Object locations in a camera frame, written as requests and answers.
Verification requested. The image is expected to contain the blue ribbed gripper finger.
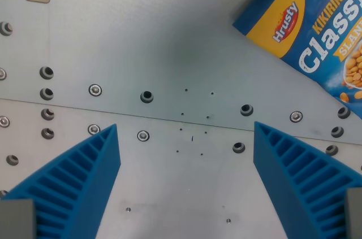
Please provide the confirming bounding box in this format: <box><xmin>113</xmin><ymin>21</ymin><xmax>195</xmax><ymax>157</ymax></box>
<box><xmin>253</xmin><ymin>121</ymin><xmax>362</xmax><ymax>239</ymax></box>
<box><xmin>0</xmin><ymin>123</ymin><xmax>122</xmax><ymax>239</ymax></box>

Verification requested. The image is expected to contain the grey hole bushing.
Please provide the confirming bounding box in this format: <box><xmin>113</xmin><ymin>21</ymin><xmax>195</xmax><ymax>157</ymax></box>
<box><xmin>240</xmin><ymin>103</ymin><xmax>255</xmax><ymax>118</ymax></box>
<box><xmin>330</xmin><ymin>125</ymin><xmax>345</xmax><ymax>138</ymax></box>
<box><xmin>6</xmin><ymin>154</ymin><xmax>20</xmax><ymax>167</ymax></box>
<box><xmin>232</xmin><ymin>141</ymin><xmax>246</xmax><ymax>154</ymax></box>
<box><xmin>140</xmin><ymin>89</ymin><xmax>155</xmax><ymax>104</ymax></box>
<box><xmin>325</xmin><ymin>144</ymin><xmax>339</xmax><ymax>157</ymax></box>
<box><xmin>337</xmin><ymin>106</ymin><xmax>352</xmax><ymax>120</ymax></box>

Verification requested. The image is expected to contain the blue Hrusty peanut snack bag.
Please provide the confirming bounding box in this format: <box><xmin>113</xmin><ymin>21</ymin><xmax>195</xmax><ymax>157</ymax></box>
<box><xmin>232</xmin><ymin>0</ymin><xmax>362</xmax><ymax>113</ymax></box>

